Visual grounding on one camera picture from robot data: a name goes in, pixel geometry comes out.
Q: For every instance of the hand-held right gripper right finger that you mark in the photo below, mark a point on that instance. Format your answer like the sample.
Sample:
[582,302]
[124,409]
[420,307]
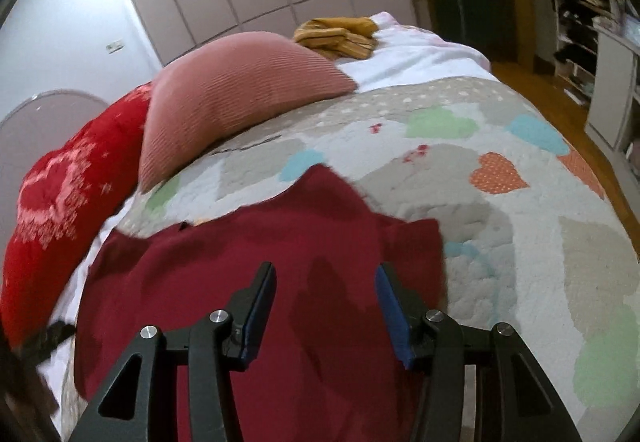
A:
[395,317]

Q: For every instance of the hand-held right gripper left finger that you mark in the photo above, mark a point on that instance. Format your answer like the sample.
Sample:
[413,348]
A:
[257,317]

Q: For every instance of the maroon sweater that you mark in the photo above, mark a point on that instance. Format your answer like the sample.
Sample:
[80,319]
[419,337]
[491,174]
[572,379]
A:
[300,247]

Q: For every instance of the mustard yellow clothes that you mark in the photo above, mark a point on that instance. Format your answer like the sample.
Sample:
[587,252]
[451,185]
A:
[340,42]

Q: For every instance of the heart patterned quilt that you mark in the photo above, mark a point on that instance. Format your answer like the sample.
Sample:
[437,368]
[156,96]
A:
[450,147]

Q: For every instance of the red patterned pillow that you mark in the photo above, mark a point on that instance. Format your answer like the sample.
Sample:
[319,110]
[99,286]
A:
[60,202]

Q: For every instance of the pink ribbed cushion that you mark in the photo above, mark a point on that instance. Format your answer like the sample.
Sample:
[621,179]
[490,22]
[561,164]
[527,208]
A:
[225,87]

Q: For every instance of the grey rounded headboard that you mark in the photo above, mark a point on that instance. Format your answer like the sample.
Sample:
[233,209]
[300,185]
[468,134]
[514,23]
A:
[45,122]

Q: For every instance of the white cabinet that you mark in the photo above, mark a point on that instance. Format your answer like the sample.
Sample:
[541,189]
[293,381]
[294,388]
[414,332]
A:
[610,87]

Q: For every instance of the wall light switch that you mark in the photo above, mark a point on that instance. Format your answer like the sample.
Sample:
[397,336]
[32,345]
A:
[115,45]

